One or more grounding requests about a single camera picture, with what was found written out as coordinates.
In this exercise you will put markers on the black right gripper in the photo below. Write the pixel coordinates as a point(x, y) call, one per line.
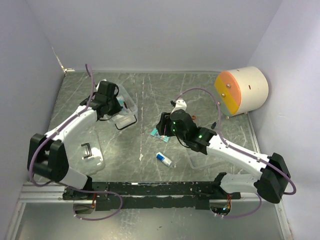
point(163, 125)

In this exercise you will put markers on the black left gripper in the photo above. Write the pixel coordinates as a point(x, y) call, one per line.
point(118, 108)

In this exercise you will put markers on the teal cartoon plaster packet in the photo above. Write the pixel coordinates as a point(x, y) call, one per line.
point(156, 134)

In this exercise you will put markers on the clear plastic medicine box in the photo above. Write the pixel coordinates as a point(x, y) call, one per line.
point(128, 115)

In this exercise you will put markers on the clear compartment tray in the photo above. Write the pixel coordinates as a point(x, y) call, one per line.
point(198, 160)

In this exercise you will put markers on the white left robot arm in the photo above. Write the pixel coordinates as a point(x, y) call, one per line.
point(47, 156)

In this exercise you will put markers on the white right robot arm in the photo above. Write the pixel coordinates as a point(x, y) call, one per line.
point(268, 174)

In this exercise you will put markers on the small dark blue cap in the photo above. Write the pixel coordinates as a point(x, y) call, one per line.
point(213, 125)

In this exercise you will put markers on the cream cylinder orange face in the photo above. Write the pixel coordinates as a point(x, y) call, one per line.
point(240, 90)

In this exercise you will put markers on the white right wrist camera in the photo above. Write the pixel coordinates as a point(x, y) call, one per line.
point(180, 104)

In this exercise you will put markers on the clear box lid black handle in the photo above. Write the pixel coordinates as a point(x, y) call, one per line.
point(84, 153)

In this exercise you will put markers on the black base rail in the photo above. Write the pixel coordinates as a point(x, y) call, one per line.
point(149, 195)

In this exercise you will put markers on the aluminium frame rail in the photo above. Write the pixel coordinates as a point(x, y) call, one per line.
point(57, 193)

